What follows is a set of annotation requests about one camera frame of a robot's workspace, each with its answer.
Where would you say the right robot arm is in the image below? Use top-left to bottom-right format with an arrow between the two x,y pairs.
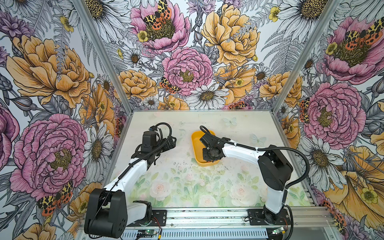
200,134 -> 293,225

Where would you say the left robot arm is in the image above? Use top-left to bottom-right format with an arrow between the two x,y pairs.
84,127 -> 177,239

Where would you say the yellow plastic bin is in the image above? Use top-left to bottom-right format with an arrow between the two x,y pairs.
191,131 -> 219,167

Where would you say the left green circuit board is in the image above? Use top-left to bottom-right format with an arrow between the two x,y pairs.
136,230 -> 160,239

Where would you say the green circuit board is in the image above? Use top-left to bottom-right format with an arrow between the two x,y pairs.
136,230 -> 160,239
271,227 -> 286,235

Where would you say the right green circuit board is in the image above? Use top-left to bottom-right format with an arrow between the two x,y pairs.
271,227 -> 286,235

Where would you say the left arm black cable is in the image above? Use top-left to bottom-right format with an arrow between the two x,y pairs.
86,122 -> 173,238

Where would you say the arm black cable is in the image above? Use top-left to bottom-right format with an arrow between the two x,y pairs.
86,122 -> 173,238
199,125 -> 310,190

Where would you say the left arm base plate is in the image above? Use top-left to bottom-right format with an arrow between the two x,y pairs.
127,210 -> 168,227

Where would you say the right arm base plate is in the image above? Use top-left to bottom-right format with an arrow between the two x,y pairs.
244,209 -> 291,226

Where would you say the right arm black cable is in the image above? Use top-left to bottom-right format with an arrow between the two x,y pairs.
199,125 -> 310,190

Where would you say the white slotted cable duct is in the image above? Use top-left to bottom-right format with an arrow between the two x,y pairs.
120,228 -> 269,240

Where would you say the left aluminium corner post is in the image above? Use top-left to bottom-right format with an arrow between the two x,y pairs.
74,1 -> 133,117

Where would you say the aluminium corner post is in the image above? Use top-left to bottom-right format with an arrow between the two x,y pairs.
271,1 -> 340,114
74,1 -> 133,117

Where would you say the aluminium front rail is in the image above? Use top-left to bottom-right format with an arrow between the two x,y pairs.
152,207 -> 335,229

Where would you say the right aluminium corner post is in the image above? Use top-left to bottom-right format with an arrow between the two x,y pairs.
271,1 -> 340,114

